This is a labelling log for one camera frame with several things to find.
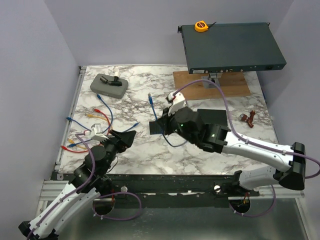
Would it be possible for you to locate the red-brown handle tool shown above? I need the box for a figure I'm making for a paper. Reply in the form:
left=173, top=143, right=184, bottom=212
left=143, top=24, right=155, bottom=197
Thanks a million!
left=239, top=110, right=256, bottom=128

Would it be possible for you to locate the black T-shaped fitting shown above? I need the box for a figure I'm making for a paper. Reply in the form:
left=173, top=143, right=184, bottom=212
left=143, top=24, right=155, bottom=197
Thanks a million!
left=99, top=75, right=123, bottom=87

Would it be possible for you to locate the grey case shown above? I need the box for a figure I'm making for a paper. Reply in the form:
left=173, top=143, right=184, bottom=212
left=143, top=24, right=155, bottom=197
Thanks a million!
left=90, top=73, right=129, bottom=99

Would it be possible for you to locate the yellow ethernet cable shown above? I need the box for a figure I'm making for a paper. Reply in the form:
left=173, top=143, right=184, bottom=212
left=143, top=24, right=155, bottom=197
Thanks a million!
left=67, top=113, right=112, bottom=151

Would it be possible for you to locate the black TP-Link network switch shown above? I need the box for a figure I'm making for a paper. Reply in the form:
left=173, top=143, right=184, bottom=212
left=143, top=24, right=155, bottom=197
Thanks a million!
left=197, top=108, right=228, bottom=127

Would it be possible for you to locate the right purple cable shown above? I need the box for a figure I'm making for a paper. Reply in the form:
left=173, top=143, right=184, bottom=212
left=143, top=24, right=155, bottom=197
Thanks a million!
left=172, top=79, right=320, bottom=218

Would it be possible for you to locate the yellow tape measure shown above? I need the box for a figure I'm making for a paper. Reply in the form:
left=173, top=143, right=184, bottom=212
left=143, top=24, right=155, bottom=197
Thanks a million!
left=194, top=20, right=217, bottom=33

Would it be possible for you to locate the grey metal stand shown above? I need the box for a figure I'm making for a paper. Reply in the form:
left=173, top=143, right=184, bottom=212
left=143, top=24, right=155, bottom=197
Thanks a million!
left=201, top=73, right=222, bottom=89

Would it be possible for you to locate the wooden board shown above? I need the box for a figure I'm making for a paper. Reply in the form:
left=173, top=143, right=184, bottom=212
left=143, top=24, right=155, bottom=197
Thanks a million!
left=173, top=71, right=251, bottom=101

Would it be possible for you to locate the purple cable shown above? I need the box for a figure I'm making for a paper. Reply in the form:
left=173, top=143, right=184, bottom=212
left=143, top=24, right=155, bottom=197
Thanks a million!
left=172, top=79, right=320, bottom=218
left=26, top=132, right=143, bottom=240

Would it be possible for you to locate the dark green rack unit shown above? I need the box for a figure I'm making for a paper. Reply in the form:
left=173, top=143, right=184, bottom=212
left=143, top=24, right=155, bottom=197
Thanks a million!
left=177, top=22, right=287, bottom=74

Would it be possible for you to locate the red ethernet cable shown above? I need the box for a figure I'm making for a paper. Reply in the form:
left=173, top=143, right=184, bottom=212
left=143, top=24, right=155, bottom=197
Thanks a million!
left=61, top=108, right=112, bottom=153

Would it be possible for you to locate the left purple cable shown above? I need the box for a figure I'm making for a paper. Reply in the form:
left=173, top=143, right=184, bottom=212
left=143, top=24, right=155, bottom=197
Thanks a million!
left=26, top=132, right=143, bottom=240

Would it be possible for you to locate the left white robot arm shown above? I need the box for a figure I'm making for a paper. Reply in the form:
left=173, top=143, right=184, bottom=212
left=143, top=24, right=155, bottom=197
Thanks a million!
left=18, top=130, right=137, bottom=240

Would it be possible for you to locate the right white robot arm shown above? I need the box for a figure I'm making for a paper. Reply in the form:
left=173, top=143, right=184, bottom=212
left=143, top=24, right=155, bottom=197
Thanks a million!
left=156, top=107, right=306, bottom=196

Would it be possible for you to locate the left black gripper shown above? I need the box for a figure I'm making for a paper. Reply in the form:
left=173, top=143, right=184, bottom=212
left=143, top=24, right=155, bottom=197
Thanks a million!
left=99, top=129, right=136, bottom=175

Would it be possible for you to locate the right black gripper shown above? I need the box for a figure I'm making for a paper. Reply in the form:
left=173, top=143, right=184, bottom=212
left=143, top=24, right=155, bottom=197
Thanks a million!
left=156, top=104, right=197, bottom=144

